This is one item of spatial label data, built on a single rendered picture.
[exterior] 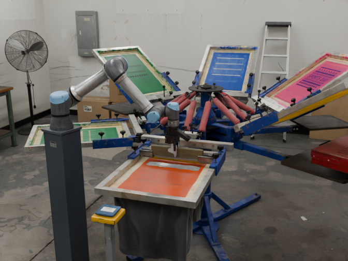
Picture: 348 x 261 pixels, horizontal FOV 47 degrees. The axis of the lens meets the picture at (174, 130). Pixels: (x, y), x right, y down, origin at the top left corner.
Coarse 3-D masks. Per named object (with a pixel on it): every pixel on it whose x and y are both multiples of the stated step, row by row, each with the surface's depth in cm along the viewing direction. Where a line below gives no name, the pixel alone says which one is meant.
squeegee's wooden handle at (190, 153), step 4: (152, 144) 273; (152, 148) 272; (156, 148) 271; (160, 148) 271; (164, 148) 270; (168, 148) 269; (180, 148) 266; (184, 148) 266; (188, 148) 266; (156, 152) 272; (160, 152) 271; (164, 152) 270; (168, 152) 270; (180, 152) 267; (184, 152) 266; (188, 152) 265; (192, 152) 264; (196, 152) 263; (200, 152) 262; (172, 156) 269; (176, 156) 269; (180, 156) 268; (184, 156) 267; (188, 156) 266; (192, 156) 265; (196, 156) 264
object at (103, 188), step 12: (120, 168) 251; (108, 180) 233; (204, 180) 233; (96, 192) 224; (108, 192) 222; (120, 192) 219; (132, 192) 218; (144, 192) 218; (204, 192) 225; (168, 204) 212; (180, 204) 210; (192, 204) 208
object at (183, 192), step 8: (176, 168) 260; (200, 168) 260; (192, 176) 248; (184, 184) 236; (192, 184) 236; (152, 192) 226; (160, 192) 226; (168, 192) 226; (176, 192) 226; (184, 192) 226
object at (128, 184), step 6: (144, 162) 271; (162, 162) 271; (168, 162) 271; (174, 162) 271; (138, 168) 260; (144, 168) 260; (156, 168) 260; (162, 168) 260; (168, 168) 260; (132, 174) 251; (138, 174) 251; (126, 180) 242; (132, 180) 242; (120, 186) 234; (126, 186) 234; (132, 186) 234; (138, 186) 234; (144, 186) 234; (150, 186) 234
